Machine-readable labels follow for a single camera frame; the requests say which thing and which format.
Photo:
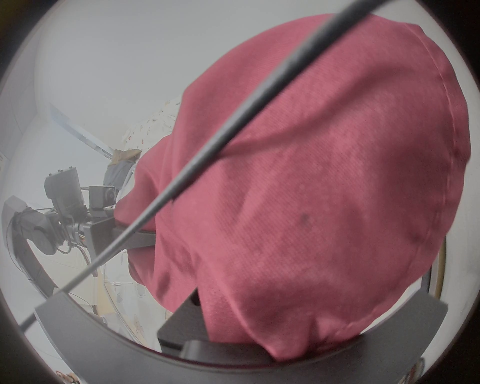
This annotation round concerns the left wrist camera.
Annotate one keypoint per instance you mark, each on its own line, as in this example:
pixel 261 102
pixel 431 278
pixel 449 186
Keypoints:
pixel 103 195

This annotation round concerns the white printed quilt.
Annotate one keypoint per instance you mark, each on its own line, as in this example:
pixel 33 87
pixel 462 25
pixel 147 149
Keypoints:
pixel 150 123

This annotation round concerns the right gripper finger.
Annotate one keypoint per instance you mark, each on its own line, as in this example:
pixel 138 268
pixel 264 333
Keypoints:
pixel 183 322

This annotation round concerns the grey garment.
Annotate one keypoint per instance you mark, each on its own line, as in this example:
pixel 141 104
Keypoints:
pixel 114 174

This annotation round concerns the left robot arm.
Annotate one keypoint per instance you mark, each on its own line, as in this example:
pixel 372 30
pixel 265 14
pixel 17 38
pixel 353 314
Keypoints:
pixel 63 191

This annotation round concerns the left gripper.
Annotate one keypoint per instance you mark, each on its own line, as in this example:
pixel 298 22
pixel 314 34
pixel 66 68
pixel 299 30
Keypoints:
pixel 103 240

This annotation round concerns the red shirt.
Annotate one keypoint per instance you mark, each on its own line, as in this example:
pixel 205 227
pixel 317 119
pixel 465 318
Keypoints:
pixel 318 187

